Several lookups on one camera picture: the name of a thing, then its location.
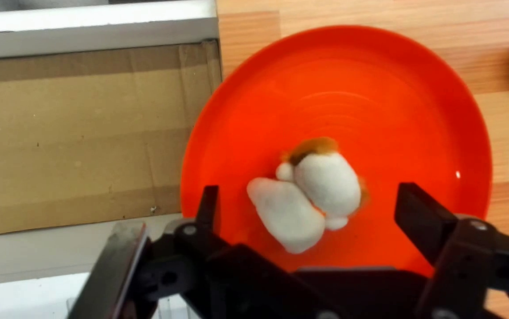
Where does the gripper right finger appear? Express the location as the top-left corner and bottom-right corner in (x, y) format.
(394, 182), (509, 319)

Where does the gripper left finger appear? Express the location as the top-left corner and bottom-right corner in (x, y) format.
(68, 185), (321, 319)

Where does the orange plate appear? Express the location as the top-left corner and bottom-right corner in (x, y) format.
(180, 25), (493, 277)

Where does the brown cardboard sheet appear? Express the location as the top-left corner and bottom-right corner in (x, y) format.
(0, 40), (223, 239)

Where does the white plush toy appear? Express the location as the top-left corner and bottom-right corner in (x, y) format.
(247, 137), (368, 254)

